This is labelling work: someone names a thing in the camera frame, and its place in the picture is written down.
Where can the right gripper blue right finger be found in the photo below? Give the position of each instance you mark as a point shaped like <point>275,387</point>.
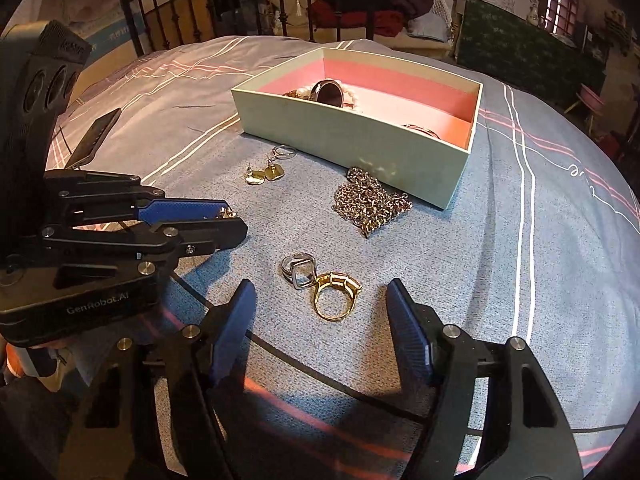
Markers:
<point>411,346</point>

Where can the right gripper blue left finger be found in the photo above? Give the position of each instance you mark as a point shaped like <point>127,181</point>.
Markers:
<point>232,322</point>

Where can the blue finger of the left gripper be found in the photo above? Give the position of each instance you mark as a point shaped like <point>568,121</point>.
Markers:
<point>188,238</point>
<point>180,209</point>

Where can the person's left hand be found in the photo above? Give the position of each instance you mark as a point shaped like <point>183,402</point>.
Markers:
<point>49,363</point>

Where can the small gold brooch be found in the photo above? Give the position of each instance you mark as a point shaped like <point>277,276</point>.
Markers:
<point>226,213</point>

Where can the black smartphone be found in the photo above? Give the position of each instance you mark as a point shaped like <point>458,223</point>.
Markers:
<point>88,146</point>

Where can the gold tag keyring charm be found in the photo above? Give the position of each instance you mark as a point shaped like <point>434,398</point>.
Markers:
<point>273,169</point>

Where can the blue grey striped bedsheet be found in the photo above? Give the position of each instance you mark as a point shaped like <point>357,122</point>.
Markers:
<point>541,241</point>

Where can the mint green pink-lined box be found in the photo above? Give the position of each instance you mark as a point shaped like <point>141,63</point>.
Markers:
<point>413,128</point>

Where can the pink stool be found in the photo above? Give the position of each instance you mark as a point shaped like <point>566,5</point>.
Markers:
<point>591,101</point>

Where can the white wicker swing chair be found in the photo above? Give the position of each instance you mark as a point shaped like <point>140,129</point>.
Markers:
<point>406,25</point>

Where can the green patterned cloth table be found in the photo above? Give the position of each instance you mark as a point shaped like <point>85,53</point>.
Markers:
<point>497,43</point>

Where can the pink leather strap watch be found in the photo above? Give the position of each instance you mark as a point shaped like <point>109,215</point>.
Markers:
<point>327,91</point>

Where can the black iron bed frame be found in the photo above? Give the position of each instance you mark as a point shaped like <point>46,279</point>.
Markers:
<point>155,25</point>

